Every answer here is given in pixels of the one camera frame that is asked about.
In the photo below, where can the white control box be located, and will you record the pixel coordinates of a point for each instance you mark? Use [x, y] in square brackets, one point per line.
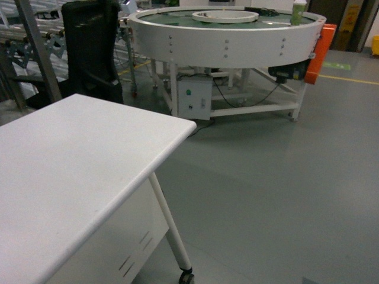
[194, 97]

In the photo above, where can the white table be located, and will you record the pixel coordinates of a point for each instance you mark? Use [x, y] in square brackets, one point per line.
[80, 200]

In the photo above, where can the steel frame post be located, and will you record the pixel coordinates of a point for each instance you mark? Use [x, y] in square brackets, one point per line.
[27, 75]

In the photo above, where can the black drive motor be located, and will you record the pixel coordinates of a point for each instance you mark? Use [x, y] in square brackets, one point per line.
[295, 71]

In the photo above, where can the green paper cup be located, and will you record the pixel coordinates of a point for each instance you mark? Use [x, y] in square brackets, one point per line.
[297, 12]

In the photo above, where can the black mesh office chair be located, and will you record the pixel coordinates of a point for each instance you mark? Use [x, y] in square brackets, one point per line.
[90, 32]

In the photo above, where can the orange motor guard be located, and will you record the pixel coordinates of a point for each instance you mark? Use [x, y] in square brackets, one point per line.
[322, 46]

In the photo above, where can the yellow wet floor sign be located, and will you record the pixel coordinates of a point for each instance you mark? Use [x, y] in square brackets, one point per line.
[347, 26]

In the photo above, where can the round rotary conveyor table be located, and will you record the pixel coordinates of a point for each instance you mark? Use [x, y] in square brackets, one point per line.
[234, 46]

